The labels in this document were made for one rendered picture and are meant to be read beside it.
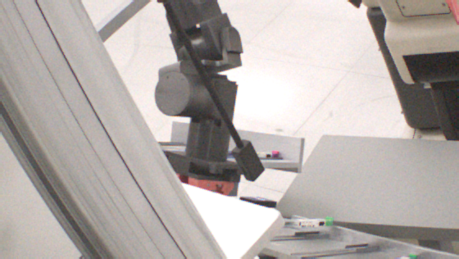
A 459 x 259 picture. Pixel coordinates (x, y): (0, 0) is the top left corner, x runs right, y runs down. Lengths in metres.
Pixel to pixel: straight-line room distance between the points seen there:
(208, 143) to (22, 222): 0.74
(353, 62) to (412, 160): 1.54
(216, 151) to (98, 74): 0.89
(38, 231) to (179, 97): 0.67
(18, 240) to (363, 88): 2.63
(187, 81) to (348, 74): 2.07
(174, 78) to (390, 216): 0.62
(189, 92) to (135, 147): 0.80
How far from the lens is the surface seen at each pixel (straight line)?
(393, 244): 1.33
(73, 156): 0.28
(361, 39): 3.30
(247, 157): 0.97
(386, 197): 1.62
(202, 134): 1.16
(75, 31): 0.28
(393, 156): 1.71
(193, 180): 1.16
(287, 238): 1.34
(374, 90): 2.99
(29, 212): 0.45
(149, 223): 0.31
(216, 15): 1.19
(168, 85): 1.11
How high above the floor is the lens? 1.65
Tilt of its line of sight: 32 degrees down
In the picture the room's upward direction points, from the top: 28 degrees counter-clockwise
